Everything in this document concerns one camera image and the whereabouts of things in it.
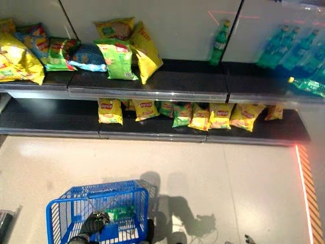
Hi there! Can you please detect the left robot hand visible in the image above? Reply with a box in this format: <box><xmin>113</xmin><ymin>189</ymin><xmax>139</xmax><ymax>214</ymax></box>
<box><xmin>78</xmin><ymin>210</ymin><xmax>111</xmax><ymax>241</ymax></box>

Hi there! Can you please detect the blue plastic shopping basket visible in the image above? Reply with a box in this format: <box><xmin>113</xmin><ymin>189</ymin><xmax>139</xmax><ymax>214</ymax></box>
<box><xmin>46</xmin><ymin>179</ymin><xmax>150</xmax><ymax>244</ymax></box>

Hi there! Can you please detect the green bottle in basket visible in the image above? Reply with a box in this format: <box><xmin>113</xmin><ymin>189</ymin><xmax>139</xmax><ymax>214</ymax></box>
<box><xmin>105</xmin><ymin>206</ymin><xmax>136</xmax><ymax>221</ymax></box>

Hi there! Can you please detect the yellow black floor tape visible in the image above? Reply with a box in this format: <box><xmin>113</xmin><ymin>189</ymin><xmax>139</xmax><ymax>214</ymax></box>
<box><xmin>295</xmin><ymin>145</ymin><xmax>325</xmax><ymax>244</ymax></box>

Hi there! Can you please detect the dark grey object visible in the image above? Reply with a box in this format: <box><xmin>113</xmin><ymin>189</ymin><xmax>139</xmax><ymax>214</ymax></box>
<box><xmin>0</xmin><ymin>205</ymin><xmax>23</xmax><ymax>244</ymax></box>

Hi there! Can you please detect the black lower shelf board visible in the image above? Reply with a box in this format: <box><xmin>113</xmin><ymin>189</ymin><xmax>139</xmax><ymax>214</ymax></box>
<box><xmin>0</xmin><ymin>98</ymin><xmax>312</xmax><ymax>147</ymax></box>

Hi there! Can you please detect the black shelf board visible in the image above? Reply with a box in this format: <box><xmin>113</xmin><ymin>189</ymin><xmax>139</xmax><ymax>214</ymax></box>
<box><xmin>0</xmin><ymin>58</ymin><xmax>325</xmax><ymax>104</ymax></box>
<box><xmin>0</xmin><ymin>98</ymin><xmax>312</xmax><ymax>147</ymax></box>

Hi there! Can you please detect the light green chip bag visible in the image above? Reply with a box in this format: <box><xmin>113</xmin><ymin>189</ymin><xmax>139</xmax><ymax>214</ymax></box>
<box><xmin>93</xmin><ymin>38</ymin><xmax>139</xmax><ymax>81</ymax></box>

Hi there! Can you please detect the green soda bottle yellow cap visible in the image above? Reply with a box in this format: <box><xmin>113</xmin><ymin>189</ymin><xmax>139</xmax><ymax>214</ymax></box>
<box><xmin>208</xmin><ymin>19</ymin><xmax>232</xmax><ymax>66</ymax></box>
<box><xmin>287</xmin><ymin>76</ymin><xmax>325</xmax><ymax>99</ymax></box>

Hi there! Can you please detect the blue chip bag puffed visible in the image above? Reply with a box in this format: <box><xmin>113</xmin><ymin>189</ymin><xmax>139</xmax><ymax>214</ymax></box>
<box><xmin>67</xmin><ymin>44</ymin><xmax>108</xmax><ymax>73</ymax></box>

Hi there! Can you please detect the black upper shelf board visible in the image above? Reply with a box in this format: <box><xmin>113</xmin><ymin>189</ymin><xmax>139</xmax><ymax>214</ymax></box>
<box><xmin>0</xmin><ymin>58</ymin><xmax>325</xmax><ymax>104</ymax></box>

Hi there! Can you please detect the green and red chip bag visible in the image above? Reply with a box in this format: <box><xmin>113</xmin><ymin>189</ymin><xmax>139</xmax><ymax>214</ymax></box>
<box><xmin>45</xmin><ymin>37</ymin><xmax>81</xmax><ymax>72</ymax></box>

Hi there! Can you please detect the large yellow chip bag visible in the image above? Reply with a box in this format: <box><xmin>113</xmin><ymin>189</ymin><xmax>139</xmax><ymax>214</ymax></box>
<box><xmin>0</xmin><ymin>32</ymin><xmax>46</xmax><ymax>85</ymax></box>

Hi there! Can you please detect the tall yellow chip bag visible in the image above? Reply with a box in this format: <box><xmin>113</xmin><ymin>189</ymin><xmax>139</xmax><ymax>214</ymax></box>
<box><xmin>129</xmin><ymin>21</ymin><xmax>164</xmax><ymax>85</ymax></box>

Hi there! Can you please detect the blue chip bag upright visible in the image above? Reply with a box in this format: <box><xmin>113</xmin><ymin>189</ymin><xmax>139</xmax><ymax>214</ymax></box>
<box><xmin>14</xmin><ymin>23</ymin><xmax>50</xmax><ymax>66</ymax></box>

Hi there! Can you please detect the yellow chip bag green label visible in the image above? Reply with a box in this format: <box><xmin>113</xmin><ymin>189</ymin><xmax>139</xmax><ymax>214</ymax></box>
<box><xmin>93</xmin><ymin>17</ymin><xmax>136</xmax><ymax>41</ymax></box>

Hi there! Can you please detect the black shelf upright strip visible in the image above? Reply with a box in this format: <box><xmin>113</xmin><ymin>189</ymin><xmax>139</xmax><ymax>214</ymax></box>
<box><xmin>220</xmin><ymin>0</ymin><xmax>245</xmax><ymax>63</ymax></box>
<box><xmin>59</xmin><ymin>0</ymin><xmax>80</xmax><ymax>42</ymax></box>

